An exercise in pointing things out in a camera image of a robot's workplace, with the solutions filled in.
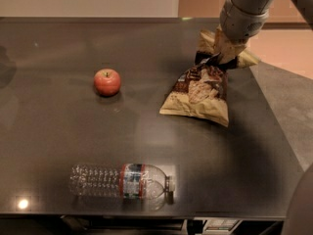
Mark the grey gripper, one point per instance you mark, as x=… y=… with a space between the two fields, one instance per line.
x=241 y=24

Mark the brown sea salt chip bag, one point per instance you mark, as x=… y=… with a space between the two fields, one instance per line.
x=201 y=91

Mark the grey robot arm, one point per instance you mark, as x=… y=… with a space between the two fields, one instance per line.
x=304 y=8

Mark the red apple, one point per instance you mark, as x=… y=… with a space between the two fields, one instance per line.
x=107 y=82

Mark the clear plastic water bottle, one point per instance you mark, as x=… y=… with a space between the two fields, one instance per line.
x=130 y=181

